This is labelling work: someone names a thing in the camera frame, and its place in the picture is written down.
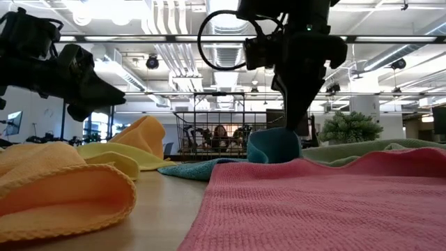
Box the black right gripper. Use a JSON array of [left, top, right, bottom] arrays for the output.
[[271, 20, 349, 132]]

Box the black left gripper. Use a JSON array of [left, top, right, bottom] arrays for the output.
[[0, 52, 128, 123]]

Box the yellow microfiber towel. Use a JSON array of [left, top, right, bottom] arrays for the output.
[[75, 142, 178, 181]]

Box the teal microfiber towel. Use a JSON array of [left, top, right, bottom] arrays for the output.
[[157, 126, 303, 181]]

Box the green microfiber towel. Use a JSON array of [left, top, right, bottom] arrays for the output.
[[301, 138, 446, 167]]

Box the orange microfiber towel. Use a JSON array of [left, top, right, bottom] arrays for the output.
[[0, 141, 137, 244], [107, 115, 167, 160]]

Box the pink microfiber towel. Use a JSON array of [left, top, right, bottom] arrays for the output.
[[176, 146, 446, 251]]

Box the black computer monitor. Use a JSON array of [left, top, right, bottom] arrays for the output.
[[266, 108, 311, 138]]

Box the green plant in white pot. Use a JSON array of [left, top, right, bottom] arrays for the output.
[[318, 110, 385, 146]]

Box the lit tilted monitor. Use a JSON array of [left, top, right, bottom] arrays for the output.
[[3, 110, 24, 137]]

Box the person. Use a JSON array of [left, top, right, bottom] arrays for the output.
[[208, 124, 231, 151]]

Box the dark computer monitor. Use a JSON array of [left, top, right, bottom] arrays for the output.
[[431, 105, 446, 135]]

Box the black frame stand with box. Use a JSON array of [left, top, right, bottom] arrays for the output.
[[59, 92, 116, 141]]

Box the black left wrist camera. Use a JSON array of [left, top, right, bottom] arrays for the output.
[[55, 43, 95, 79]]

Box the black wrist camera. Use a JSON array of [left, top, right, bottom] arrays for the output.
[[55, 43, 95, 79], [243, 31, 286, 71]]

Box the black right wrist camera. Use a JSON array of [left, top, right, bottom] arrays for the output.
[[243, 31, 286, 71]]

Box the black metal frame stand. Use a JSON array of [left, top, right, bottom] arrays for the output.
[[193, 91, 245, 112]]

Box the black wire basket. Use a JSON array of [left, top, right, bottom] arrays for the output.
[[173, 110, 286, 163]]

